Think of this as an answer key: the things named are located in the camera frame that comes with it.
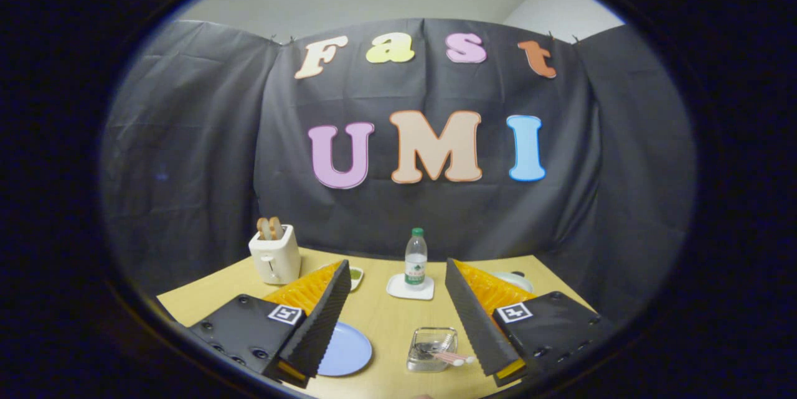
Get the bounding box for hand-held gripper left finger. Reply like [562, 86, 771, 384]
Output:
[187, 259, 352, 387]

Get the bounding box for pale green oval plate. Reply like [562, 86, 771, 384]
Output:
[492, 271, 534, 294]

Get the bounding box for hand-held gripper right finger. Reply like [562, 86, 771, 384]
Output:
[445, 258, 614, 387]

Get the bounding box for blue plate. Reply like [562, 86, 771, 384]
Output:
[316, 322, 373, 377]

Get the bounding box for cream toaster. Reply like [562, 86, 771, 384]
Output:
[248, 225, 301, 286]

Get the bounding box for white square coaster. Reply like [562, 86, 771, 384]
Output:
[386, 273, 435, 301]

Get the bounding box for spoon with checkered handle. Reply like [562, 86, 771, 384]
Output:
[418, 343, 466, 367]

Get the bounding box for metal perforated basket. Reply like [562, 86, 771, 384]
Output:
[407, 327, 460, 373]

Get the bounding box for clear water bottle green cap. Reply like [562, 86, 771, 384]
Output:
[405, 228, 428, 291]

